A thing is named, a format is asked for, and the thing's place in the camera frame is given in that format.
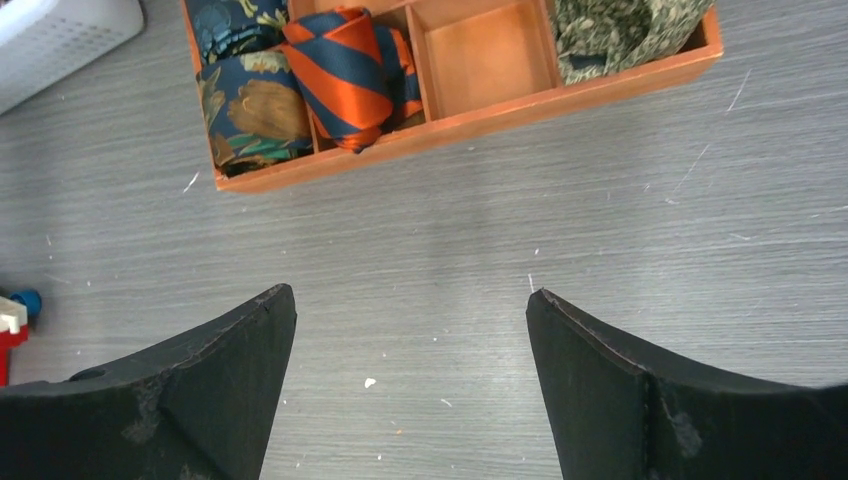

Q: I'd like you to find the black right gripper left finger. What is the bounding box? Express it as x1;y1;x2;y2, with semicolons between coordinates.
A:
1;284;297;479

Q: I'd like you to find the green patterned rolled tie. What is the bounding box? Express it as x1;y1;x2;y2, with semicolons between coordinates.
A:
549;0;714;85

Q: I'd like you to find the teal navy rolled tie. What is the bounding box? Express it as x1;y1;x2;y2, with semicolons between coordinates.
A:
183;0;289;66

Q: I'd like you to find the white plastic basket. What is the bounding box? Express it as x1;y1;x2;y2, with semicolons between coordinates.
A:
1;0;145;113

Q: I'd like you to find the orange navy striped rolled tie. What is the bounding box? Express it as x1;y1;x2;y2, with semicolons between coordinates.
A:
281;6;424;153

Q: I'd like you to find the red white toy block truck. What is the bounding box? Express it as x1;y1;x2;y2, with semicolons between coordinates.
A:
1;289;42;387

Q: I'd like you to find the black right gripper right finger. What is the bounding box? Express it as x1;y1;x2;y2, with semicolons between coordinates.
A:
526;289;847;479

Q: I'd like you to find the navy floral rolled tie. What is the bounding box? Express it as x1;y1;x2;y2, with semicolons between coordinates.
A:
195;47;314;178

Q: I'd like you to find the orange wooden divided tray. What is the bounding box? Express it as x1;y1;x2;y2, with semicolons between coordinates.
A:
181;1;723;193

